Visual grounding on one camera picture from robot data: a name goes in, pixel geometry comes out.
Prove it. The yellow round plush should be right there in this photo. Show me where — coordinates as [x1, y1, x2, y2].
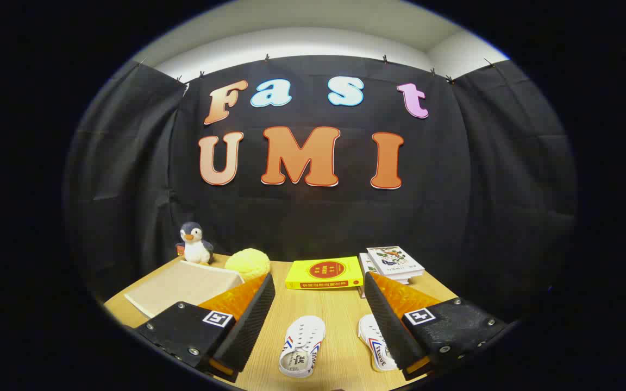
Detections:
[224, 248, 271, 283]

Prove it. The yellow book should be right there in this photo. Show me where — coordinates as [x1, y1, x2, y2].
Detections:
[285, 256, 364, 290]

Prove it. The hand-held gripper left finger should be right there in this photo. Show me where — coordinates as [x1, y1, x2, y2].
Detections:
[133, 273, 276, 383]

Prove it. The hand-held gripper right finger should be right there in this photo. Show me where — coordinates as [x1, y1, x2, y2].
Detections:
[365, 272, 509, 381]

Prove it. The beige fabric storage box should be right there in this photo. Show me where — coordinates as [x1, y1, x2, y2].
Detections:
[124, 260, 246, 319]

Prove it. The penguin plush toy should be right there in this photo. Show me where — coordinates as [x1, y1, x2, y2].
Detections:
[176, 222, 215, 265]

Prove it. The white book floral cover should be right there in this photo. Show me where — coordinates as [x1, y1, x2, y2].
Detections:
[366, 246, 425, 280]

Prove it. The white canvas shoe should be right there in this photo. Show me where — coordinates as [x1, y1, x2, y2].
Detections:
[279, 316, 326, 379]
[358, 313, 399, 373]

